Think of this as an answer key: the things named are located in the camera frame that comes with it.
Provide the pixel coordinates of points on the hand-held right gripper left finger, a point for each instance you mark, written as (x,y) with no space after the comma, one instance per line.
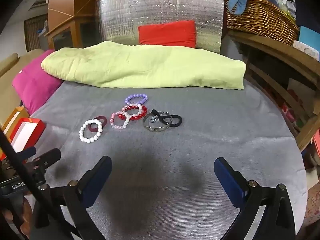
(97,180)

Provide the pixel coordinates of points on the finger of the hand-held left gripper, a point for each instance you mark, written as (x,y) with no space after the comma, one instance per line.
(50,156)
(28,153)

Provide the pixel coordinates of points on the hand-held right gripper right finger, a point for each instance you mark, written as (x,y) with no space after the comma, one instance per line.
(230,180)

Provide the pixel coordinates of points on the red box with white inside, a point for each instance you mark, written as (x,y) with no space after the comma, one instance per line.
(37,127)

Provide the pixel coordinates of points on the silver bangle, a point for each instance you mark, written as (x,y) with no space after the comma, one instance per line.
(155,130)

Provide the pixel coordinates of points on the person's left hand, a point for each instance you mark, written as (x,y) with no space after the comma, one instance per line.
(7,216)

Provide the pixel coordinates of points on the orange cardboard box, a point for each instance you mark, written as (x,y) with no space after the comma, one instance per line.
(11,118)

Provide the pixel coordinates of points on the grey bed sheet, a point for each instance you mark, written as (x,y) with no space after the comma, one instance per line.
(212,120)

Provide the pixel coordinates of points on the magenta pillow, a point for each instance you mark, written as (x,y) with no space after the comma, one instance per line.
(35,85)

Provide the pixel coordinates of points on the beige armchair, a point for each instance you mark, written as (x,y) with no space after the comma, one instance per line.
(7,80)

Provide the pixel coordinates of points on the brown woven screen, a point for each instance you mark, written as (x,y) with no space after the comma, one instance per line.
(33,33)

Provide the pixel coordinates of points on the light green blanket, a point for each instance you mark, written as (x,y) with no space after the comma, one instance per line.
(150,65)

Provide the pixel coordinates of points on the wooden shelf unit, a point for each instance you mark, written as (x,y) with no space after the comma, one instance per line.
(275,45)

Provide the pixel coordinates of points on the wooden cabinet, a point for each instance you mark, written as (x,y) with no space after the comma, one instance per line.
(67,10)

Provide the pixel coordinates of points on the white printed card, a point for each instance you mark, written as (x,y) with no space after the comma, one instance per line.
(305,49)

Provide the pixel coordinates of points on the silver foil insulation panel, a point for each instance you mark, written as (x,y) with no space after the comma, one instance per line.
(120,15)

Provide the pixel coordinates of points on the red cushion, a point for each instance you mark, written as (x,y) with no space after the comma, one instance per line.
(167,33)

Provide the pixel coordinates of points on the wicker basket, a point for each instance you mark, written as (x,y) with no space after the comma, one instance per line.
(262,20)

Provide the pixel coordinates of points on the blue card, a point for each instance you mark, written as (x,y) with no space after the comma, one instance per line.
(310,33)

